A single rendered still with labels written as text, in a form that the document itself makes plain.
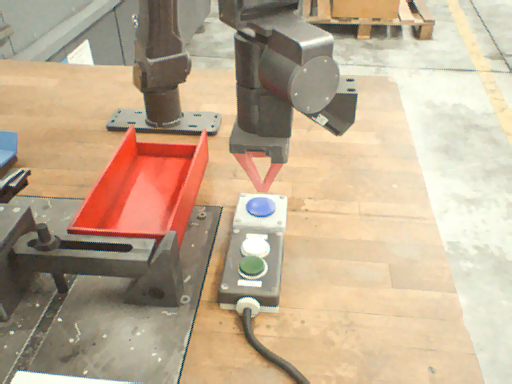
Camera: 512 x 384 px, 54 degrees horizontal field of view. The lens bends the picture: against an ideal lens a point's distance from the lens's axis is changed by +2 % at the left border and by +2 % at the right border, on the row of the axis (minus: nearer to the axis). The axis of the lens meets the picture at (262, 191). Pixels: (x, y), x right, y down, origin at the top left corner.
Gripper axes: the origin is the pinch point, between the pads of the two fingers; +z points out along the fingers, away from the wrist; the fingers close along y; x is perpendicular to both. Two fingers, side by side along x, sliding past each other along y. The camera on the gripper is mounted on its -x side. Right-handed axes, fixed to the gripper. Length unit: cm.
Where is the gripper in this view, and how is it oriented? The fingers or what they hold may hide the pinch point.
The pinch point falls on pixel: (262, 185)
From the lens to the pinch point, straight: 63.7
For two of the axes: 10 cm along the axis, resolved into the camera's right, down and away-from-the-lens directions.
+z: 0.1, 8.1, 5.9
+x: -10.0, -0.5, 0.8
